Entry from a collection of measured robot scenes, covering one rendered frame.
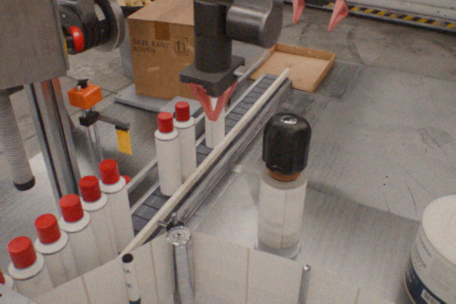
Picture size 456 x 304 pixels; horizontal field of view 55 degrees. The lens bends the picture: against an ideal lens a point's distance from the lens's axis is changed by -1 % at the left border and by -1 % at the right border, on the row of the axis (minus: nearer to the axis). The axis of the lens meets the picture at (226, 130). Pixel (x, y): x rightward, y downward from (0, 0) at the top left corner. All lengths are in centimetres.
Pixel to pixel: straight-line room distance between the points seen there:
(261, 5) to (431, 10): 443
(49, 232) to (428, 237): 60
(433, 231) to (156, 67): 97
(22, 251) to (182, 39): 87
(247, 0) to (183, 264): 40
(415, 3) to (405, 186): 392
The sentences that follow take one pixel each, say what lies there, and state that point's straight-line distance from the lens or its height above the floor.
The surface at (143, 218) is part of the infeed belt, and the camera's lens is 100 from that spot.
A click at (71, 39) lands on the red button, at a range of 68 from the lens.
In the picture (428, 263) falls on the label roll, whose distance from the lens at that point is 83.
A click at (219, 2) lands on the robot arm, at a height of 138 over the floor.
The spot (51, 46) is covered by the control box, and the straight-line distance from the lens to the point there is 66.
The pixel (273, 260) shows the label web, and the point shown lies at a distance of 68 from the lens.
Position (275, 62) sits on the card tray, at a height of 83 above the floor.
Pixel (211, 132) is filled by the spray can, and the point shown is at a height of 93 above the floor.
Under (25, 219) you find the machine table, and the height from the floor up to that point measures 83.
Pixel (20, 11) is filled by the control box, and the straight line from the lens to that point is 64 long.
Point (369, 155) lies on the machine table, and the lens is 131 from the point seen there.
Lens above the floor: 156
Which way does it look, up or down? 33 degrees down
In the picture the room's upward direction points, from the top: straight up
